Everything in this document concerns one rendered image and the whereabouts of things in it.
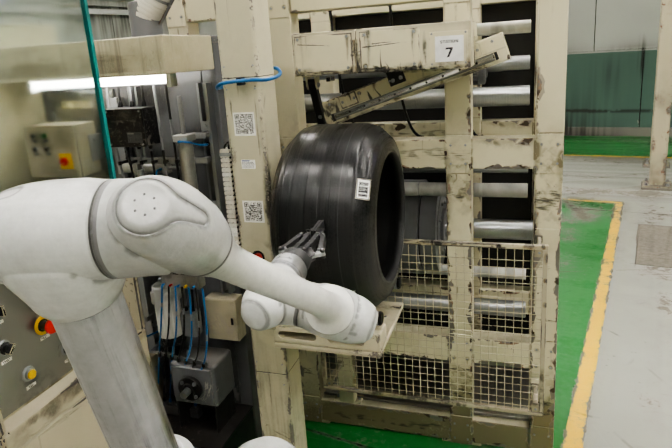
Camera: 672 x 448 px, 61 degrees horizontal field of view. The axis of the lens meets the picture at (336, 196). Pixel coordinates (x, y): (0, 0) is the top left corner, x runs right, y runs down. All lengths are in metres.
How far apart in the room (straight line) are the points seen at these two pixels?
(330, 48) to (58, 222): 1.38
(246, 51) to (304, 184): 0.47
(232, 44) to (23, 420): 1.16
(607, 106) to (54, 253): 10.37
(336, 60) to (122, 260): 1.38
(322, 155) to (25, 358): 0.94
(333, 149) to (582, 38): 9.39
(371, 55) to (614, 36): 9.04
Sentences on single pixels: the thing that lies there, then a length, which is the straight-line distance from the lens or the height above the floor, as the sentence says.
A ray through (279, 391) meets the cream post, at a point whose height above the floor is 0.55.
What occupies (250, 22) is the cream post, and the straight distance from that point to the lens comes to 1.81.
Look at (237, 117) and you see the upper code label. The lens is 1.85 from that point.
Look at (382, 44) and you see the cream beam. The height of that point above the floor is 1.73.
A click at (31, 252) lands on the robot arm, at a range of 0.78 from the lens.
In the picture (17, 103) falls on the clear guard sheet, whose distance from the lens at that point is 1.59.
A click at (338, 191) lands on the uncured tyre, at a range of 1.57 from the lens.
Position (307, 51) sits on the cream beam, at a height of 1.72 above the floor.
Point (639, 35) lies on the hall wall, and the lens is 10.80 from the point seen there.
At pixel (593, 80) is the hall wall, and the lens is 10.79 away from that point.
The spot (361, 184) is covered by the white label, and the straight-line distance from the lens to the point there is 1.58.
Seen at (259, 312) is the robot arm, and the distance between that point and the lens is 1.21.
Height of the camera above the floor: 1.72
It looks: 14 degrees down
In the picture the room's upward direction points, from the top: 4 degrees counter-clockwise
